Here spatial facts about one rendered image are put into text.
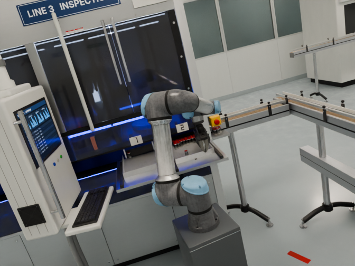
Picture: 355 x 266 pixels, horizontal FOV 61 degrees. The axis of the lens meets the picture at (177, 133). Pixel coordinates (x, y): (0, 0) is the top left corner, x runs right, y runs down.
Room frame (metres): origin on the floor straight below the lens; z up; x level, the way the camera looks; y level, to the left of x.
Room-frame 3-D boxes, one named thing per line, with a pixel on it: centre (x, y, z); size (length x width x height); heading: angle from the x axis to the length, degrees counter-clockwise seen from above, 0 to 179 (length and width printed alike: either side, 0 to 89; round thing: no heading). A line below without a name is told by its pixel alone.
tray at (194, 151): (1.97, -0.05, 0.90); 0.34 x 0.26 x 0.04; 7
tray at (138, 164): (1.95, 0.29, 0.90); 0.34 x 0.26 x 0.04; 6
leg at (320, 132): (2.03, -1.01, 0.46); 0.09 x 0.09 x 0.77; 6
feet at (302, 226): (2.03, -1.01, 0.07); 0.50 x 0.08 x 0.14; 96
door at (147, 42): (2.08, 0.04, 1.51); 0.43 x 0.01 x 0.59; 96
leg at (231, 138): (2.29, -0.41, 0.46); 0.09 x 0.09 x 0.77; 6
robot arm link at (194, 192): (1.24, -0.01, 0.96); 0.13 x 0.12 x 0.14; 65
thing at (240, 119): (2.31, -0.56, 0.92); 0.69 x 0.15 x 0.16; 96
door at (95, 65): (2.04, 0.49, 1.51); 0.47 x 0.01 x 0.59; 96
